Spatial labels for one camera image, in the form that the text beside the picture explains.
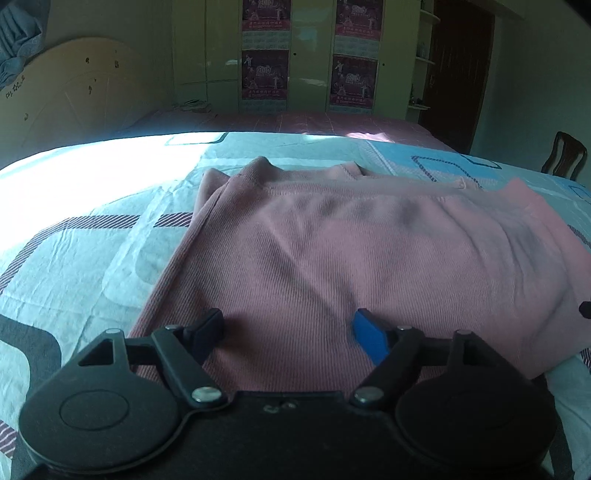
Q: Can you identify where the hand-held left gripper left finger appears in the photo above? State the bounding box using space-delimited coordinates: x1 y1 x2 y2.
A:
64 308 230 410

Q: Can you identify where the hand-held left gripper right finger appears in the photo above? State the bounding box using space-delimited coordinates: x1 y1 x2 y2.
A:
350 308 514 410

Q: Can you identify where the pink sweatshirt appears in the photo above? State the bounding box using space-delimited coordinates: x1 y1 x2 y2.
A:
129 156 591 381

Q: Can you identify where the dark wooden chair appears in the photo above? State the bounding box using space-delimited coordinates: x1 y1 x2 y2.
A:
542 131 588 180

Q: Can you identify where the patterned light blue bed sheet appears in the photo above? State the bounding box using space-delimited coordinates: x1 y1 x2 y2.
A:
0 131 591 480

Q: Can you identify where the dark brown door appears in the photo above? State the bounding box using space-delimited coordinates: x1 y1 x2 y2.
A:
418 0 496 155

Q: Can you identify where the cream wooden headboard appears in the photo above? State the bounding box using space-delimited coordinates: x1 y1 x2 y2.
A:
0 38 169 169

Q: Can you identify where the cream corner shelf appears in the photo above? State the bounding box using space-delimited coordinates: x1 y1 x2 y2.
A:
406 0 443 123

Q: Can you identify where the green wardrobe with posters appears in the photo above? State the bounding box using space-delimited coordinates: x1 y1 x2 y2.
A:
171 0 423 124

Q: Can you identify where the blue curtain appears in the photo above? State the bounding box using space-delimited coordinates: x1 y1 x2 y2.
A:
0 0 48 90

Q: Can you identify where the pink wall poster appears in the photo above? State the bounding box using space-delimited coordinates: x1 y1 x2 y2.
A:
242 0 292 48
334 0 384 54
240 49 290 112
329 54 379 114

